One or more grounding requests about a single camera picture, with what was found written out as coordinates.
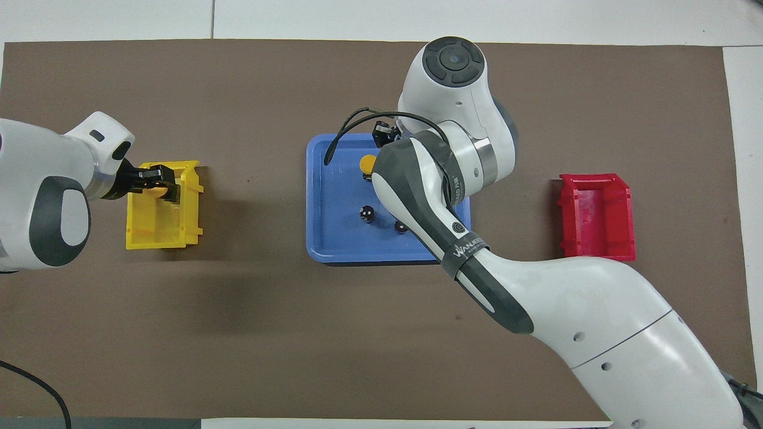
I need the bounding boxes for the blue plastic tray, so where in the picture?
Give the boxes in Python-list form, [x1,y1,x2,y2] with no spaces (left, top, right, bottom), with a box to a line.
[306,133,473,266]

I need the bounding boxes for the yellow plastic bin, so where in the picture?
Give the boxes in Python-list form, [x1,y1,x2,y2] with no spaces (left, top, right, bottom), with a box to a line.
[125,160,204,251]

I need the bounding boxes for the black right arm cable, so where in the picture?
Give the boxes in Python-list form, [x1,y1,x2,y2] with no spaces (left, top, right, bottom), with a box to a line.
[324,107,454,167]

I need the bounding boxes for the red plastic bin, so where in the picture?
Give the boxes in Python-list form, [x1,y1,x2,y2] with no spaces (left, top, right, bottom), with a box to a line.
[558,173,637,263]

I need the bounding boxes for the brown paper mat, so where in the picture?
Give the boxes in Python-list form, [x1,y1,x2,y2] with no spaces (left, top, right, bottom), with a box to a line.
[0,39,758,421]

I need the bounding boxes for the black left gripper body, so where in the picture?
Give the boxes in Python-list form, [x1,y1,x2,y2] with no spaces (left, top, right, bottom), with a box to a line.
[112,160,147,200]

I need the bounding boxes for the black loose cable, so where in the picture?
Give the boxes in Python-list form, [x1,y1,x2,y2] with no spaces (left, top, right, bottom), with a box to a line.
[0,360,72,429]

